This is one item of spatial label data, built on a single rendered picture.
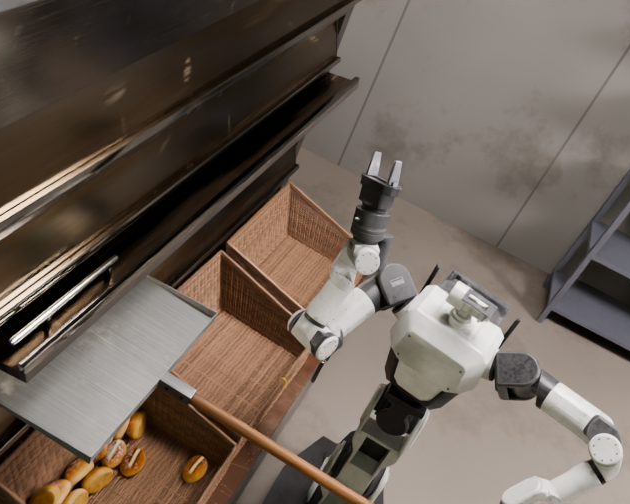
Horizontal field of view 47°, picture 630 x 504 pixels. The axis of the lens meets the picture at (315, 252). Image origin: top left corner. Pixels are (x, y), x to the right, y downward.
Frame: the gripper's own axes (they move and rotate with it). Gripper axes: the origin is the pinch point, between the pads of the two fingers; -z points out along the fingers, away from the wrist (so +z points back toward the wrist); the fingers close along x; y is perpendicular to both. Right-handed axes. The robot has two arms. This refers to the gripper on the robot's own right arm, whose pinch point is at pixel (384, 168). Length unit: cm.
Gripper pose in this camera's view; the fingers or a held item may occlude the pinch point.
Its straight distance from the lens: 181.6
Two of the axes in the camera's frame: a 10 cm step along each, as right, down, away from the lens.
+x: 5.5, 3.8, -7.5
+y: -8.1, -0.1, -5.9
